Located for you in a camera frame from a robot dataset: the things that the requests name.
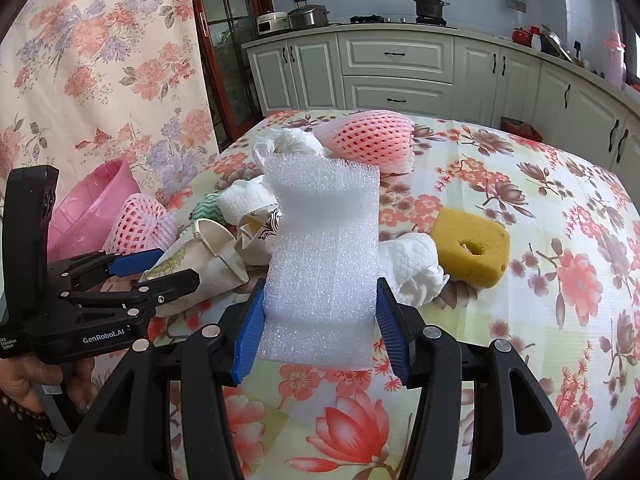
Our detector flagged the white kitchen cabinets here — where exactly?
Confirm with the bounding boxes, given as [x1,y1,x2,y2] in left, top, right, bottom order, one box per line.
[241,27,640,206]

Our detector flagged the yellow sponge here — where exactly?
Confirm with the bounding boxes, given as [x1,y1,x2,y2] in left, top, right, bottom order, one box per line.
[431,207,512,288]

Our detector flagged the window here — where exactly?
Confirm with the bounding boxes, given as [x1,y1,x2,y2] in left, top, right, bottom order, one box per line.
[620,10,640,91]

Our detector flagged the patterned paper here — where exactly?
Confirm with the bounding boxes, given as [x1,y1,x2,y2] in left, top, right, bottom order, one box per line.
[236,205,283,266]

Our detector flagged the crushed printed paper cup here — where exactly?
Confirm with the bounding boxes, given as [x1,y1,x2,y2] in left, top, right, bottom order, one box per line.
[139,218,249,317]

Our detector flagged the gas stove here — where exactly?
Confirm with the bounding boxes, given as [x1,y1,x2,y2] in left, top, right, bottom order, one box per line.
[349,12,448,27]

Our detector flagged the floral tablecloth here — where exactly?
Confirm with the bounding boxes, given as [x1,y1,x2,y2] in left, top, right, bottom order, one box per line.
[90,108,640,480]

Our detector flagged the dark bead bracelet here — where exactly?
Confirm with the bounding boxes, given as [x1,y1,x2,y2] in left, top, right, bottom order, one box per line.
[0,394,57,443]

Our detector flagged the steel pressure cooker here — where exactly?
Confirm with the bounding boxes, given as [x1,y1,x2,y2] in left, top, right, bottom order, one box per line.
[287,4,331,31]

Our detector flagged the pink thermos jug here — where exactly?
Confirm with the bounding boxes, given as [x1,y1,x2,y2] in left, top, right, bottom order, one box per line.
[602,30,628,88]

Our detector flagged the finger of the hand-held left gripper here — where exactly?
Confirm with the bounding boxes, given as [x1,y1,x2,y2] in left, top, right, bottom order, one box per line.
[47,249,166,291]
[60,269,201,321]

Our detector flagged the white rice cooker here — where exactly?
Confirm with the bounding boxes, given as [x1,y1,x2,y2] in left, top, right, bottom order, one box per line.
[256,11,291,36]

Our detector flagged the pink bin bag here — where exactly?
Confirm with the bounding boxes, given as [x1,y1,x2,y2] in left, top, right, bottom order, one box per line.
[47,158,142,263]

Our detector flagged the large pink foam fruit net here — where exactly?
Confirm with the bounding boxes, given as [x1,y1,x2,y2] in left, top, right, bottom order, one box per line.
[314,110,416,175]

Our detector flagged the person's left hand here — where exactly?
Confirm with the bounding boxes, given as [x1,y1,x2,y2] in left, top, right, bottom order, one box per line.
[0,357,97,416]

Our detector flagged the white foam sheet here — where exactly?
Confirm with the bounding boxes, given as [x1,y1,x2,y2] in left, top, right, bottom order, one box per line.
[257,152,382,368]

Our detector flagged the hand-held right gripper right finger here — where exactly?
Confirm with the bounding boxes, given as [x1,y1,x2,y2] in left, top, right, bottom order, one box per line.
[375,277,588,480]

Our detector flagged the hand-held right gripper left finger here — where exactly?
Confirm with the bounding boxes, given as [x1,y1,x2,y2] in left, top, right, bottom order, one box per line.
[56,277,267,480]

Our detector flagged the green striped cloth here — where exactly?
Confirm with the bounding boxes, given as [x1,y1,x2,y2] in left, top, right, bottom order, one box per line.
[189,192,226,222]

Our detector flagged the red floor basket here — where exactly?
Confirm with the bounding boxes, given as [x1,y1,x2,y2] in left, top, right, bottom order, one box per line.
[501,116,543,143]

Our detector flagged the white plastic bag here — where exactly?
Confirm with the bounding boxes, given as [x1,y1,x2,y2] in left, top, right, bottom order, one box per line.
[251,128,326,181]

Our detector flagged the black cooking pot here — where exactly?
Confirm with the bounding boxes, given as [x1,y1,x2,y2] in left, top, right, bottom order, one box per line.
[407,0,451,20]

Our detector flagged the crumpled white paper towel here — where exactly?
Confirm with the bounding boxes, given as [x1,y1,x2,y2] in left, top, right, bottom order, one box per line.
[217,177,281,226]
[377,232,448,307]

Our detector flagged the small pink foam fruit net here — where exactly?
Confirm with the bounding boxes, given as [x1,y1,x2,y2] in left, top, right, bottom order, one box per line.
[102,192,178,255]

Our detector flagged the red wooden door frame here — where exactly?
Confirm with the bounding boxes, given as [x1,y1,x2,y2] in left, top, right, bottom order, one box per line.
[187,0,276,153]

